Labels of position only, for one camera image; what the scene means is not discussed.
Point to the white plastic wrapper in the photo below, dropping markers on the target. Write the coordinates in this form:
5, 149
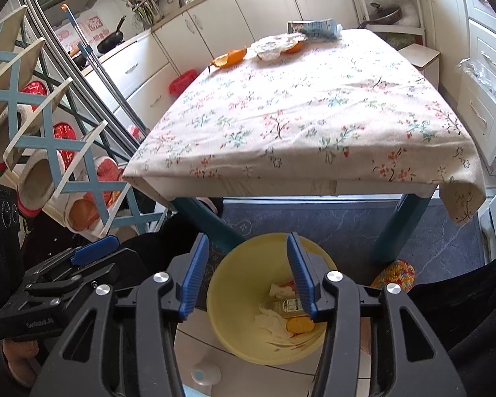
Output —
275, 45

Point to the white base cabinets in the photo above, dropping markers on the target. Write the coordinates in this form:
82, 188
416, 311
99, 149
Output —
231, 12

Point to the white kitchen cart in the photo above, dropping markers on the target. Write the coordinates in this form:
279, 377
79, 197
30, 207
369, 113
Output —
415, 4

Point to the white drawer unit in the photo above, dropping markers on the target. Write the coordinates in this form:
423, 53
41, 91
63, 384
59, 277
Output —
483, 20

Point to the orange peel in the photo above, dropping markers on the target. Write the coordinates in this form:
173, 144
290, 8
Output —
294, 48
299, 325
229, 58

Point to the black wok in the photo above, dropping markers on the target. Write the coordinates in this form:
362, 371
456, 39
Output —
109, 40

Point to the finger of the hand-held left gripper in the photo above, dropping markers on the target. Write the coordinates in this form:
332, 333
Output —
95, 250
66, 283

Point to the yellow plastic packet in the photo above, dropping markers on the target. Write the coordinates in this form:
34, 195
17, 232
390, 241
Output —
287, 305

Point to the small white stool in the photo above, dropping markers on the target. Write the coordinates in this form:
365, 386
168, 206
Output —
421, 56

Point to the blue and white shoe rack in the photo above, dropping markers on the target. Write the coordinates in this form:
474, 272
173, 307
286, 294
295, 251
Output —
89, 190

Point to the mop with orange tip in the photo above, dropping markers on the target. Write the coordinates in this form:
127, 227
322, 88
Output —
103, 75

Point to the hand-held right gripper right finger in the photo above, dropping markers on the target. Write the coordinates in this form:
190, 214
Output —
301, 277

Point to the red plastic packet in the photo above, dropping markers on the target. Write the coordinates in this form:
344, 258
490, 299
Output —
287, 284

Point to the small white round device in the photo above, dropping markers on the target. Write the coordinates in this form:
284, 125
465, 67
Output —
206, 374

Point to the wall utensil rack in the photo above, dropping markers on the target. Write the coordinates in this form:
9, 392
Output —
148, 6

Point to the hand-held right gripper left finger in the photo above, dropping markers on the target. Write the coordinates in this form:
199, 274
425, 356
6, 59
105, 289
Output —
194, 281

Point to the orange slipper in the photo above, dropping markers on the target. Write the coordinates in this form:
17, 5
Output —
82, 214

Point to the person's left hand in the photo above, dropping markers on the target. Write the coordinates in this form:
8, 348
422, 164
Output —
18, 362

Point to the black pan with lid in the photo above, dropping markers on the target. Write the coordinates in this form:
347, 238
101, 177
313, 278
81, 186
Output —
380, 13

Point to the red and white plush slipper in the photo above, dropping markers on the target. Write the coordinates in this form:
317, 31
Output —
37, 182
8, 140

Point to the colourful crocheted slipper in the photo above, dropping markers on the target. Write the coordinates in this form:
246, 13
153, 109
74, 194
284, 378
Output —
392, 275

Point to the small bin with red bag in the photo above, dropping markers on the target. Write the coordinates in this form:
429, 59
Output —
184, 82

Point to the floral tablecloth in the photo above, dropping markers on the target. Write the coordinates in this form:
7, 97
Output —
297, 111

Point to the white tissue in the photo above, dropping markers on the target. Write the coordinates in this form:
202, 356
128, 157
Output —
268, 323

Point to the yellow plastic basin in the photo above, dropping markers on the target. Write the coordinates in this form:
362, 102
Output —
239, 281

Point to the dark floor mat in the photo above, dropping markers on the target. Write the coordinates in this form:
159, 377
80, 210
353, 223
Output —
343, 223

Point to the person's right leg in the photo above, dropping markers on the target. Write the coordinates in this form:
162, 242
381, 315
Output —
463, 322

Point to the crumpled clear plastic bag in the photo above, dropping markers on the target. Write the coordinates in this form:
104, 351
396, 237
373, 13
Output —
483, 76

